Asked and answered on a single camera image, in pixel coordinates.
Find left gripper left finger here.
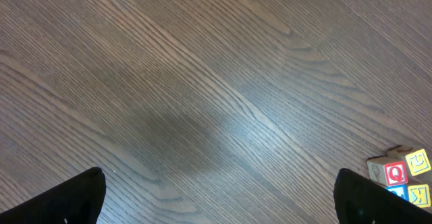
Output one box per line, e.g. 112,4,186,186
1,167,106,224

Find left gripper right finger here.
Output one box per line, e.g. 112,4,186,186
333,168,431,224

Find yellow block cluster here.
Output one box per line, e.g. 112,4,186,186
386,146,431,176
408,184,431,208

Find red letter Q block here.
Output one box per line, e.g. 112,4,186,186
367,157,408,187

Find blue letter P block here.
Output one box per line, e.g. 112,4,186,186
385,184,409,201

